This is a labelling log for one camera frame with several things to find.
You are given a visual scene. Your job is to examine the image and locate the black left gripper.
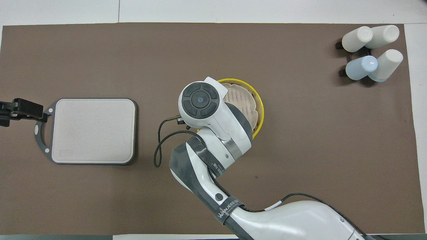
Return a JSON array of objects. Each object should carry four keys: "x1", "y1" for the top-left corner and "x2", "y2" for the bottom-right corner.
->
[{"x1": 0, "y1": 98, "x2": 48, "y2": 127}]

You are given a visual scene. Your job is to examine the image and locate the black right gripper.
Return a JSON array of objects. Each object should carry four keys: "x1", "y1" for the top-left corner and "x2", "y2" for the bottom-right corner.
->
[{"x1": 176, "y1": 115, "x2": 191, "y2": 130}]

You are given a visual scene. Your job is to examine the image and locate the white steamer liner cloth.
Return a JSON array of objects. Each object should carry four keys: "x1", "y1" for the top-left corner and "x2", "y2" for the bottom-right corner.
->
[{"x1": 222, "y1": 83, "x2": 262, "y2": 132}]

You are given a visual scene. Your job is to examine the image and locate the yellow round steamer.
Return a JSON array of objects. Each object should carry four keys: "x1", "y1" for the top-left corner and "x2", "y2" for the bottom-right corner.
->
[{"x1": 197, "y1": 78, "x2": 265, "y2": 141}]

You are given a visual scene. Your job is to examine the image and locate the grey white cutting board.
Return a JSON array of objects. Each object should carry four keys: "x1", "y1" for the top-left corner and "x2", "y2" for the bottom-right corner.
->
[{"x1": 35, "y1": 98, "x2": 137, "y2": 166}]

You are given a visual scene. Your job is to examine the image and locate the brown table mat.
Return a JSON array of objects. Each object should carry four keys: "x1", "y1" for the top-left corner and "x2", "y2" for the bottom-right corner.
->
[{"x1": 0, "y1": 22, "x2": 426, "y2": 236}]

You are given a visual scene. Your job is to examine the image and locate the black cup rack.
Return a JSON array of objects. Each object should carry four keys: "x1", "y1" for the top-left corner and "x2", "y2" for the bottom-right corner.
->
[{"x1": 335, "y1": 38, "x2": 375, "y2": 78}]

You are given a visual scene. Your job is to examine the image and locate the light blue plastic cup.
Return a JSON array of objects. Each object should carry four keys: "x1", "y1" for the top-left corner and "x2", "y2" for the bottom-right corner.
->
[{"x1": 345, "y1": 55, "x2": 379, "y2": 81}]

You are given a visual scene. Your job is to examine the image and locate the white plastic cup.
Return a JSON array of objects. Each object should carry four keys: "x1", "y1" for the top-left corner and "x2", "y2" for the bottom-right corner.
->
[
  {"x1": 365, "y1": 25, "x2": 400, "y2": 49},
  {"x1": 342, "y1": 26, "x2": 374, "y2": 53}
]

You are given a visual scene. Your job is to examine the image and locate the white cup with blue rim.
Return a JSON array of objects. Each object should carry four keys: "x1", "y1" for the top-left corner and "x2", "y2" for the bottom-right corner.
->
[{"x1": 368, "y1": 49, "x2": 404, "y2": 82}]

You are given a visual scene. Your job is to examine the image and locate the black velcro strap white print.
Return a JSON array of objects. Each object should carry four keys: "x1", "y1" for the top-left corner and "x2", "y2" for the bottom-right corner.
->
[
  {"x1": 216, "y1": 197, "x2": 245, "y2": 228},
  {"x1": 185, "y1": 136, "x2": 223, "y2": 178}
]

